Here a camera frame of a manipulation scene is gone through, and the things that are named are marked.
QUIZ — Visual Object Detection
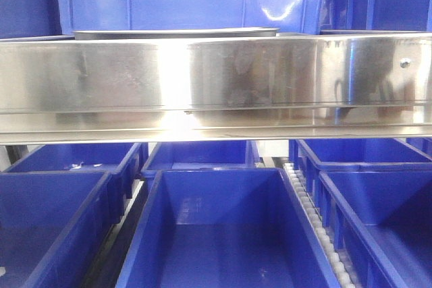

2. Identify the silver tray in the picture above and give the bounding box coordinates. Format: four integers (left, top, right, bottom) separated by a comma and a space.
74, 27, 279, 40

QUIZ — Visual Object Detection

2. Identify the blue bin rear centre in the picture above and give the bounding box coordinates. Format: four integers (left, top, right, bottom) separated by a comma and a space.
141, 140, 261, 185

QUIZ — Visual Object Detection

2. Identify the blue bin rear left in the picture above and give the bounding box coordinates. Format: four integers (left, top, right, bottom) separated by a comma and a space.
5, 142, 149, 223

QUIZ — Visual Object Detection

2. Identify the blue bin rear right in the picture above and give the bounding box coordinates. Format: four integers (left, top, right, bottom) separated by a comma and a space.
289, 138, 431, 205

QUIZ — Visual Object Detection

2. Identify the blue bin lower centre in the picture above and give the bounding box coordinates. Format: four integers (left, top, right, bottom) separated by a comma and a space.
116, 169, 339, 287

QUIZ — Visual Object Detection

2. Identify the roller conveyor track right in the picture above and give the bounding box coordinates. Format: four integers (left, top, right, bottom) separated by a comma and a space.
262, 157, 356, 287

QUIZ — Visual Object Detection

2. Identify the blue bin lower right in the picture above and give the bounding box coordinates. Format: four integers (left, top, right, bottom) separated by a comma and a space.
319, 171, 431, 287

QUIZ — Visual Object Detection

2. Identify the blue bin lower left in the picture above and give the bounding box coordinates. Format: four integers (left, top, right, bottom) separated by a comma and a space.
1, 172, 111, 287

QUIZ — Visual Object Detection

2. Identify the blue bin upper left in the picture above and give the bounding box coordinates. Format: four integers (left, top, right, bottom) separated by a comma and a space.
1, 0, 62, 38

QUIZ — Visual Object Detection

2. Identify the stainless steel shelf front rail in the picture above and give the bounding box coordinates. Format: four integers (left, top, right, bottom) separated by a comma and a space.
1, 32, 431, 144

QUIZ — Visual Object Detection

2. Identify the silver screw on rail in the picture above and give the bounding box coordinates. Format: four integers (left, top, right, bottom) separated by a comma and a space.
400, 58, 411, 69

